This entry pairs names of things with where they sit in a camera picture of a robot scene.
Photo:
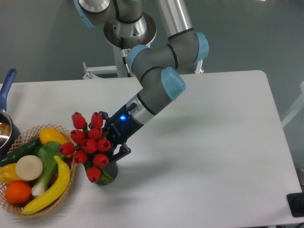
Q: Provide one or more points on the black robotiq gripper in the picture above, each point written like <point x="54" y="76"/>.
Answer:
<point x="120" y="126"/>

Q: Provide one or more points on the red tulip bouquet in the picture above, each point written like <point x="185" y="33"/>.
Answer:
<point x="90" y="147"/>

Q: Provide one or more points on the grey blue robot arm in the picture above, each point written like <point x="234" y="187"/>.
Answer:
<point x="127" y="27"/>

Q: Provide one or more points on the dark grey ribbed vase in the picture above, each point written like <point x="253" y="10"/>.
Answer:
<point x="111" y="171"/>

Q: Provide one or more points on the yellow banana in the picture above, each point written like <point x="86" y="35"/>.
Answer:
<point x="53" y="193"/>

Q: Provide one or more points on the yellow lemon squash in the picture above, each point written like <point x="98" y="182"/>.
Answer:
<point x="52" y="135"/>

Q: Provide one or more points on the green bok choy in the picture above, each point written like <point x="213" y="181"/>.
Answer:
<point x="46" y="154"/>

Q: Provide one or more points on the woven wicker basket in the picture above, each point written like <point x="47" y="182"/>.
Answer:
<point x="24" y="138"/>

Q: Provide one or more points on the green cucumber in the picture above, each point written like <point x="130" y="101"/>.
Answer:
<point x="24" y="150"/>

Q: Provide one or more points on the orange fruit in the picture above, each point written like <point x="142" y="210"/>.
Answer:
<point x="18" y="192"/>

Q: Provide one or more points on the yellow bell pepper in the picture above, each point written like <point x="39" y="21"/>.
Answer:
<point x="8" y="174"/>

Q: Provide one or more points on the black device at edge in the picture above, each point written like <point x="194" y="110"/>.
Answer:
<point x="296" y="204"/>

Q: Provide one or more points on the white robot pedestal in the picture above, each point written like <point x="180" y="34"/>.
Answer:
<point x="120" y="69"/>

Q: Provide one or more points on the blue handled saucepan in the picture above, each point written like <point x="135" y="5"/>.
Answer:
<point x="9" y="132"/>

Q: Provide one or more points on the white table clamp bracket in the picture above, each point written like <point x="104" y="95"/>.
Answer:
<point x="199" y="67"/>

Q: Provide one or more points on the white frame at right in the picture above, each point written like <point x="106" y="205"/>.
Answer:
<point x="294" y="108"/>

